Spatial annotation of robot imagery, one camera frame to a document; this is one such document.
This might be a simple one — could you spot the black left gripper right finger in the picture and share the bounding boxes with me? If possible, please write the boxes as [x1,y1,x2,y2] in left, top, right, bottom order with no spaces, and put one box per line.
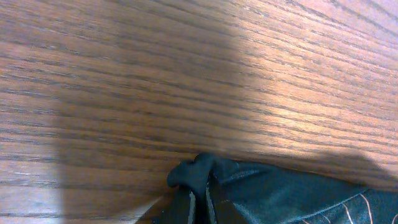
[206,183,248,224]

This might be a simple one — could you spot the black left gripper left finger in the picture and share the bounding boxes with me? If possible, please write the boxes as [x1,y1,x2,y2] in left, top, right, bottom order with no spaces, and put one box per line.
[152,187,196,224]

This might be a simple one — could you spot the black cycling jersey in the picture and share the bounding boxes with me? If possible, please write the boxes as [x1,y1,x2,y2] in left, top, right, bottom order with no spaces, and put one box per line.
[167,153,397,224]

